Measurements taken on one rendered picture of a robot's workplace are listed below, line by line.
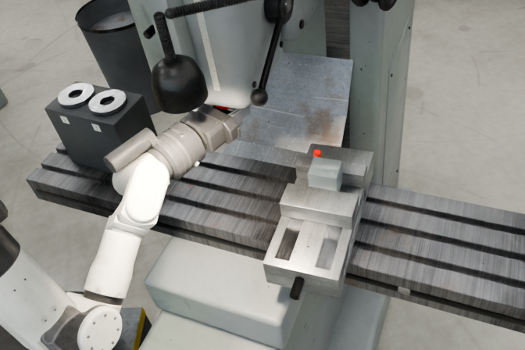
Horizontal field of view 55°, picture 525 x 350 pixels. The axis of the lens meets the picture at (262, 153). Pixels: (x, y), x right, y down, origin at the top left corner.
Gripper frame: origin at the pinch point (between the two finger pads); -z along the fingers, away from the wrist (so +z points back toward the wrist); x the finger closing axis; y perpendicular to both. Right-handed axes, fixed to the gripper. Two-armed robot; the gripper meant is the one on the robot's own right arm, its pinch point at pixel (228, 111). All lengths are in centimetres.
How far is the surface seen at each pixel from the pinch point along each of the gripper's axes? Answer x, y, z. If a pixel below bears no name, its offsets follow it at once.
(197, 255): 2.4, 33.6, 16.2
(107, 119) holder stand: 29.1, 6.8, 12.3
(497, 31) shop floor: 29, 121, -259
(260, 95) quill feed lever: -15.8, -13.8, 5.7
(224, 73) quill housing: -9.1, -16.2, 6.6
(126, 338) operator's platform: 32, 84, 33
